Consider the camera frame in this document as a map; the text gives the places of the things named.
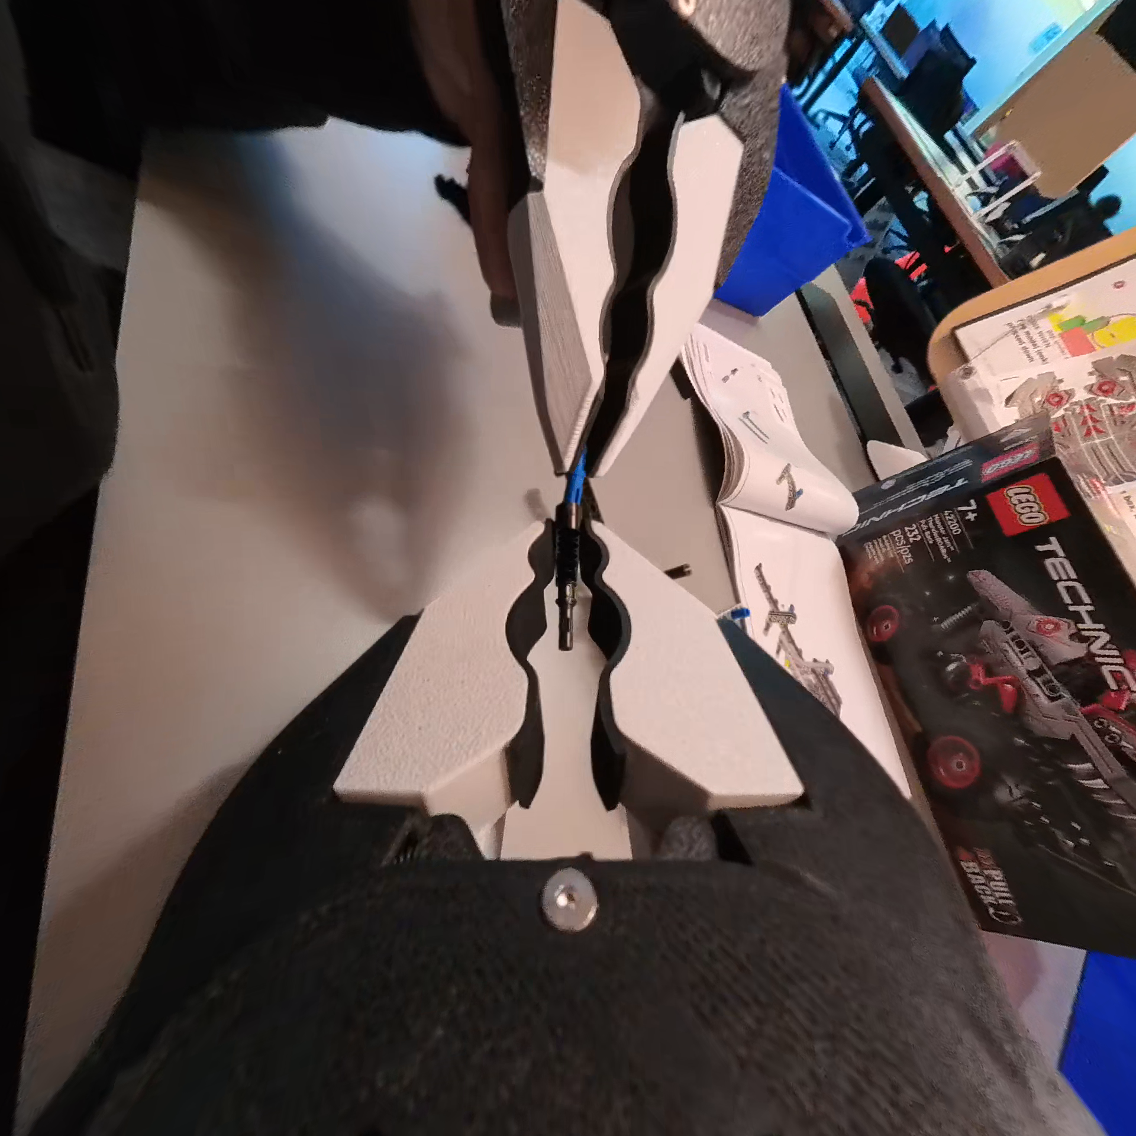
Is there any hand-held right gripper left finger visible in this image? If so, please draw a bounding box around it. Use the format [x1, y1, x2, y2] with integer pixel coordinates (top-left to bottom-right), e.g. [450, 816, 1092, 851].
[333, 519, 547, 813]

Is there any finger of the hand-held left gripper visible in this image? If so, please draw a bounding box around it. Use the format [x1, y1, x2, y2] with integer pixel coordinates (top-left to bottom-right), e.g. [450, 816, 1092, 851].
[584, 118, 746, 480]
[508, 0, 663, 479]

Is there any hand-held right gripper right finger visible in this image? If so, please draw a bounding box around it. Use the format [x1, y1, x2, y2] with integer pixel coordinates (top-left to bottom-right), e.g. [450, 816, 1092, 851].
[586, 524, 806, 815]

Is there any black holed beam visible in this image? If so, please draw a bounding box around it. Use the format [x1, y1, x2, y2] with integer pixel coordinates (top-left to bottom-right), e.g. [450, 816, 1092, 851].
[550, 501, 584, 655]

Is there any white instruction booklet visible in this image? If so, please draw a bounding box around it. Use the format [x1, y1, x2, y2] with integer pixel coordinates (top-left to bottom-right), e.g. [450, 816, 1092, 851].
[678, 324, 917, 803]

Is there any wooden office desk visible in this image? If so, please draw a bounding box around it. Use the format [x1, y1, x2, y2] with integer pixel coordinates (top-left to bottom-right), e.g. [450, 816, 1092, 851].
[856, 75, 1015, 288]

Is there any grey desk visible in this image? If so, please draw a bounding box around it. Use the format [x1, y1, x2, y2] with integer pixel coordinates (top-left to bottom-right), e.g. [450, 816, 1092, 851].
[18, 115, 1089, 1136]

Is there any person's left hand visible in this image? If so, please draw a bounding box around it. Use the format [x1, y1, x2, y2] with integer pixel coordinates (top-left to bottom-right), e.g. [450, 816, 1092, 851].
[417, 0, 534, 327]

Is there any blue bin with white label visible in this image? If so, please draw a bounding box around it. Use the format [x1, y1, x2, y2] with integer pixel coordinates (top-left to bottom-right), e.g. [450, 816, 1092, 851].
[714, 85, 873, 320]

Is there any black red office chair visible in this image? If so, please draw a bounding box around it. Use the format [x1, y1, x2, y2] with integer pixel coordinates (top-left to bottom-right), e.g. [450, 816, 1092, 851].
[850, 253, 935, 377]

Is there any black flat panel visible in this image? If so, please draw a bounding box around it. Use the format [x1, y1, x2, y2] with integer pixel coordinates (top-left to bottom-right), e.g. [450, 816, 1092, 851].
[793, 282, 930, 448]

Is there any black toy truck box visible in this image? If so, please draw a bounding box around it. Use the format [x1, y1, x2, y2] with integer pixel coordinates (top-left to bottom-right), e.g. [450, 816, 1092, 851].
[834, 424, 1136, 958]

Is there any white folded paper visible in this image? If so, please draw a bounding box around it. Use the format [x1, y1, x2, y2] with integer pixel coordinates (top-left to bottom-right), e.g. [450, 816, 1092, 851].
[864, 438, 931, 482]

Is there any brown cardboard panel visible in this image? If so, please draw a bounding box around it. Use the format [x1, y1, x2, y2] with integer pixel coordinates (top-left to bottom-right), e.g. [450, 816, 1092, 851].
[970, 8, 1136, 203]

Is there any wooden instruction board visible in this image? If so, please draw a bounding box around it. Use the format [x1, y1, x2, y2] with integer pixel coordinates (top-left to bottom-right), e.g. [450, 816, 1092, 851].
[927, 225, 1136, 430]

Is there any clear plastic bag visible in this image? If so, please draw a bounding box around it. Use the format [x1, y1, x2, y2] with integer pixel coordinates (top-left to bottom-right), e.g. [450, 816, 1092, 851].
[939, 350, 1136, 519]

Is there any person's black jacket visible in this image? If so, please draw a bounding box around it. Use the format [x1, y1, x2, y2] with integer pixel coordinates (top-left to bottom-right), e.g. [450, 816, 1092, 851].
[0, 0, 148, 889]

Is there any blue plastic bin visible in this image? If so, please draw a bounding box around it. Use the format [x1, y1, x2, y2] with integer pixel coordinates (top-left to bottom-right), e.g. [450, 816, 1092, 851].
[1059, 953, 1136, 1136]

